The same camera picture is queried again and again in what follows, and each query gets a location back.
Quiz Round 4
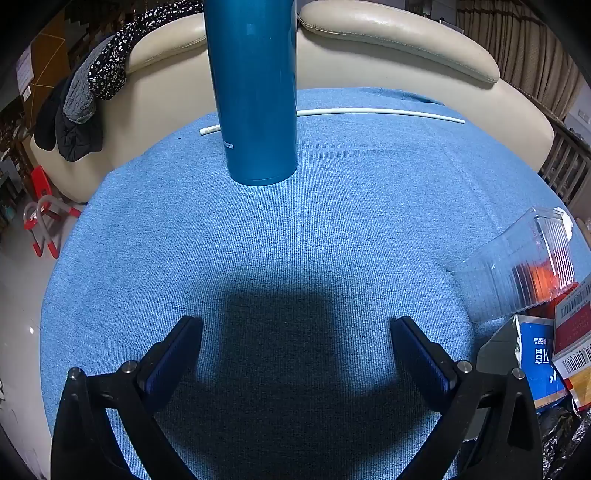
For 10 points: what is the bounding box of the black white floral cloth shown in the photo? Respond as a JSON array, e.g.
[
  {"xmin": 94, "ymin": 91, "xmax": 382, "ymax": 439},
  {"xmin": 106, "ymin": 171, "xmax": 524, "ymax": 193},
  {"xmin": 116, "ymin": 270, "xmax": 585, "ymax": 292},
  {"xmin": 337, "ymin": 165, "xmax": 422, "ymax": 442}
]
[{"xmin": 88, "ymin": 0, "xmax": 204, "ymax": 101}]

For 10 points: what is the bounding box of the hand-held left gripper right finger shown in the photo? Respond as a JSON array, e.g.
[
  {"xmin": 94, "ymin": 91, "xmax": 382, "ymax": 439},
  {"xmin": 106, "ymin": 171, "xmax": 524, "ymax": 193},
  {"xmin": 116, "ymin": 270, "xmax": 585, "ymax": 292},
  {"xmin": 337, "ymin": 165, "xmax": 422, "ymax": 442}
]
[{"xmin": 390, "ymin": 316, "xmax": 543, "ymax": 480}]

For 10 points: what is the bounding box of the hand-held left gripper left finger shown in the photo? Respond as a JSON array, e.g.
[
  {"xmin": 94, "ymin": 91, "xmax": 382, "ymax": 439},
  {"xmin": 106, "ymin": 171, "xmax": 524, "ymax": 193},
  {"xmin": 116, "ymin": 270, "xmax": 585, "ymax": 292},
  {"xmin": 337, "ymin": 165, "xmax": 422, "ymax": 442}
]
[{"xmin": 50, "ymin": 315, "xmax": 204, "ymax": 480}]

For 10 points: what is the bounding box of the clear plastic container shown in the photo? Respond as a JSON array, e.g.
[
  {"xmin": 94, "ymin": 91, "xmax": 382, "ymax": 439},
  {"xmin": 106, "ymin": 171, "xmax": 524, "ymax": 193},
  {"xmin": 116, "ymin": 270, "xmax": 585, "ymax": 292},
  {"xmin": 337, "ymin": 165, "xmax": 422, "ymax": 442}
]
[{"xmin": 455, "ymin": 207, "xmax": 575, "ymax": 324}]

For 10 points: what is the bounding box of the blue metal thermos bottle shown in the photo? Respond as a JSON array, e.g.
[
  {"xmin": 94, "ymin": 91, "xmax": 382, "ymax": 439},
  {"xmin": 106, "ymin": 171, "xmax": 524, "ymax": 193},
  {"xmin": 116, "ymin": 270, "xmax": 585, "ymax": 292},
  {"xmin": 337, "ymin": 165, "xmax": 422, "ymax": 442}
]
[{"xmin": 203, "ymin": 0, "xmax": 298, "ymax": 186}]

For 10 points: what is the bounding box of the long white stick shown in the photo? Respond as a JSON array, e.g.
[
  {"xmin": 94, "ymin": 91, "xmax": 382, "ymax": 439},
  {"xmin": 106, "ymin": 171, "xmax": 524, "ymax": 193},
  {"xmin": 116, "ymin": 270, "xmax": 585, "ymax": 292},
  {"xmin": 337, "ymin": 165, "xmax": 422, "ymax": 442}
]
[{"xmin": 199, "ymin": 107, "xmax": 466, "ymax": 136}]

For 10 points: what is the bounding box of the brown curtain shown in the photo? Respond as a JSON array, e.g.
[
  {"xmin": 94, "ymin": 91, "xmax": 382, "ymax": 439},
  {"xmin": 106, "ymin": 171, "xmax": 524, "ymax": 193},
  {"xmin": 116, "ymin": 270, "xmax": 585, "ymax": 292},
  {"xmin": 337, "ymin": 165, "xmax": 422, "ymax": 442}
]
[{"xmin": 457, "ymin": 0, "xmax": 585, "ymax": 121}]

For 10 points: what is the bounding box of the white wall paper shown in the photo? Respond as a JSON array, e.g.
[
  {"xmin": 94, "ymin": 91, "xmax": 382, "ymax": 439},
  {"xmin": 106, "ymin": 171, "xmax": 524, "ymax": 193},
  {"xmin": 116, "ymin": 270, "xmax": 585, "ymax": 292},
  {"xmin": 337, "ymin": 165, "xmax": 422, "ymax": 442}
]
[{"xmin": 16, "ymin": 48, "xmax": 35, "ymax": 100}]

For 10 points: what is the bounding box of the blue snack packet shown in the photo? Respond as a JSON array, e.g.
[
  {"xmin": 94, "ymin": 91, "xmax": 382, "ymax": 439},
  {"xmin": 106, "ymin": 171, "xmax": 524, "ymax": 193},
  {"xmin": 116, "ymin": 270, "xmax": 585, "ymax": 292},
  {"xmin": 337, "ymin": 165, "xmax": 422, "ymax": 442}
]
[{"xmin": 475, "ymin": 314, "xmax": 571, "ymax": 414}]

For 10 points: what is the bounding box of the black padded jacket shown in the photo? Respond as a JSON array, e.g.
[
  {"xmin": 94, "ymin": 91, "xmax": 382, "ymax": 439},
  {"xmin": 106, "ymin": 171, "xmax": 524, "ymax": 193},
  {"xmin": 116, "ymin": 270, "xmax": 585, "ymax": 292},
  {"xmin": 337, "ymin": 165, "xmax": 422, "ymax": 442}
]
[{"xmin": 34, "ymin": 76, "xmax": 103, "ymax": 162}]

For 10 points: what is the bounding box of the grey knitted garment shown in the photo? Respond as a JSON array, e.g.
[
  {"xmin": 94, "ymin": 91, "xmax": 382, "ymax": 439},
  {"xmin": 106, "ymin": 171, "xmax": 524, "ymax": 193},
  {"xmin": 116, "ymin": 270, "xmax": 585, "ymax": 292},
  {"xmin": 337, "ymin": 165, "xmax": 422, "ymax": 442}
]
[{"xmin": 63, "ymin": 37, "xmax": 114, "ymax": 124}]

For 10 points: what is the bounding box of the red and white box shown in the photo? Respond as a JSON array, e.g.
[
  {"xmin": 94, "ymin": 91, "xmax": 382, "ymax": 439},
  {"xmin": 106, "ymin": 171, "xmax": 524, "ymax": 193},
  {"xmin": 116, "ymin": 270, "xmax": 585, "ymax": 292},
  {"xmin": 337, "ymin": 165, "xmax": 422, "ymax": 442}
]
[{"xmin": 551, "ymin": 279, "xmax": 591, "ymax": 411}]

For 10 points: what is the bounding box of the cream leather sofa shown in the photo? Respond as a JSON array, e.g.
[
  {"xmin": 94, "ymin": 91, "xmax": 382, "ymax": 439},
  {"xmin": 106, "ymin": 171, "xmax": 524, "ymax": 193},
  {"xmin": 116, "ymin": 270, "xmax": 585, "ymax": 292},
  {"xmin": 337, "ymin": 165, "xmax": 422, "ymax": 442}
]
[{"xmin": 30, "ymin": 0, "xmax": 555, "ymax": 204}]

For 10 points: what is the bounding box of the black plastic bag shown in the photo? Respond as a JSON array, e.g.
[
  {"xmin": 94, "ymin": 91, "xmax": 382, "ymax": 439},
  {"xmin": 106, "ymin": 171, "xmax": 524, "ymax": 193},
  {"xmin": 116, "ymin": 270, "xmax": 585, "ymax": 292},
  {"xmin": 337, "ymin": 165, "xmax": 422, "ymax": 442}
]
[{"xmin": 538, "ymin": 406, "xmax": 591, "ymax": 480}]

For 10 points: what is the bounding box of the blue knitted blanket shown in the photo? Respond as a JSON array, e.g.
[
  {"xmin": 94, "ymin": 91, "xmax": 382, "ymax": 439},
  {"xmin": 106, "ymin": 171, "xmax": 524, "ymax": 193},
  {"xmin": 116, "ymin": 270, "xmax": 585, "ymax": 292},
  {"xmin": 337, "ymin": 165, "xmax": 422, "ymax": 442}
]
[{"xmin": 39, "ymin": 87, "xmax": 583, "ymax": 480}]

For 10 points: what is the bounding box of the red plastic stool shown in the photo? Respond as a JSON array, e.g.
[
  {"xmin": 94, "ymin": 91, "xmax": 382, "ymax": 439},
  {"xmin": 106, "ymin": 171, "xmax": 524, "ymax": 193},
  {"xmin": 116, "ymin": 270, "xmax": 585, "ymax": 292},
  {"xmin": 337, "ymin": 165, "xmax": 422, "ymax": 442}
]
[{"xmin": 23, "ymin": 166, "xmax": 84, "ymax": 259}]

